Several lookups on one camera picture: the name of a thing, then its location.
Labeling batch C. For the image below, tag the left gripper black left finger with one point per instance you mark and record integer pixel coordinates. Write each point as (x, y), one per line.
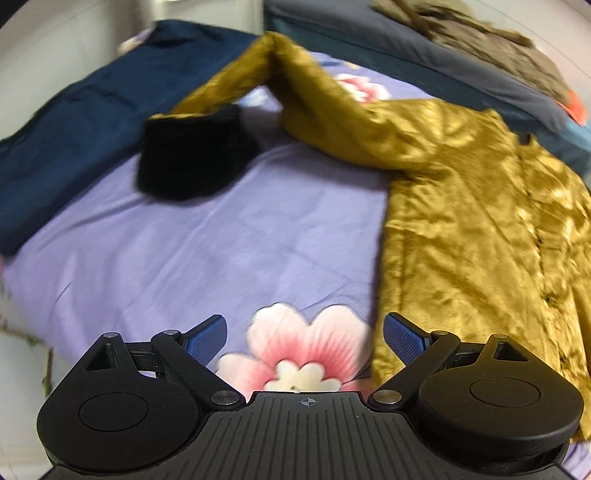
(185, 356)

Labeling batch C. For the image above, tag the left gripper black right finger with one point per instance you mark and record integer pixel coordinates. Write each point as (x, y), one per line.
(423, 355)

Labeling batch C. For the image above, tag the golden satin jacket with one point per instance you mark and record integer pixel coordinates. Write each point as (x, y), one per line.
(483, 233)

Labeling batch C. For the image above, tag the black fuzzy garment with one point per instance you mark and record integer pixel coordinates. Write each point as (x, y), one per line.
(185, 157)

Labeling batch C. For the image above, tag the purple floral bed sheet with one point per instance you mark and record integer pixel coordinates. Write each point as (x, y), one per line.
(289, 254)

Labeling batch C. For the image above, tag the dark navy blanket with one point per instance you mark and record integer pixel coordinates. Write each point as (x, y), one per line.
(90, 126)

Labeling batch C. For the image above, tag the orange cloth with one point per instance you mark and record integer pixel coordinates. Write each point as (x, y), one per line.
(575, 109)

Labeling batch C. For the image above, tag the grey bed sheet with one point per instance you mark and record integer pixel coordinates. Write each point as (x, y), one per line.
(352, 31)

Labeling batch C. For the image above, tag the olive brown jacket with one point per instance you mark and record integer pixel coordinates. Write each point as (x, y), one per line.
(452, 25)

